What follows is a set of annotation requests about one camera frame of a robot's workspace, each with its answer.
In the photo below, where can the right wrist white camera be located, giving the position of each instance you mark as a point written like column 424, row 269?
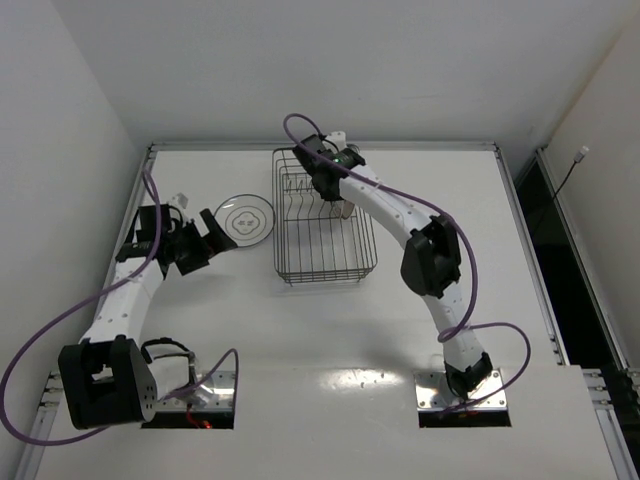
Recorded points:
column 337, row 138

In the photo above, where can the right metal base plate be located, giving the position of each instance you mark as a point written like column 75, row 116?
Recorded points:
column 434, row 395

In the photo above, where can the black wall cable white plug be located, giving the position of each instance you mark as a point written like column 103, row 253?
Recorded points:
column 577, row 159

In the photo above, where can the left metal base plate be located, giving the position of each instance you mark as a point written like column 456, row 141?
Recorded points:
column 215, row 396

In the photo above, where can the grey wire dish rack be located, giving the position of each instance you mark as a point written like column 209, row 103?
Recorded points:
column 309, row 246

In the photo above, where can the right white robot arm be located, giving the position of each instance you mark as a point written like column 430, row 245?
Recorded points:
column 431, row 259

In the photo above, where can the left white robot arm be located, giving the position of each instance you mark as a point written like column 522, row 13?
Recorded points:
column 111, row 377

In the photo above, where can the white plate grey rings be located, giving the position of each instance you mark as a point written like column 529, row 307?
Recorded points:
column 247, row 221

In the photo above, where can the metal base plate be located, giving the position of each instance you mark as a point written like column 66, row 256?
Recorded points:
column 215, row 396
column 434, row 395

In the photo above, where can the white plate orange sunburst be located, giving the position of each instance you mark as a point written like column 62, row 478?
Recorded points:
column 346, row 209

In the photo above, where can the white plate teal rim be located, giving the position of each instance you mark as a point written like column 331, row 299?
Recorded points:
column 335, row 210

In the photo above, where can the wrist white camera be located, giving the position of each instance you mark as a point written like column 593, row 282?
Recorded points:
column 337, row 138
column 180, row 201

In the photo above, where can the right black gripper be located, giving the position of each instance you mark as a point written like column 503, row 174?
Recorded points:
column 329, row 188

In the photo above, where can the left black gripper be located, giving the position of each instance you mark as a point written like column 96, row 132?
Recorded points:
column 198, row 245

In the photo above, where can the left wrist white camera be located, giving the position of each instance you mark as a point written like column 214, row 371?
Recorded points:
column 180, row 201

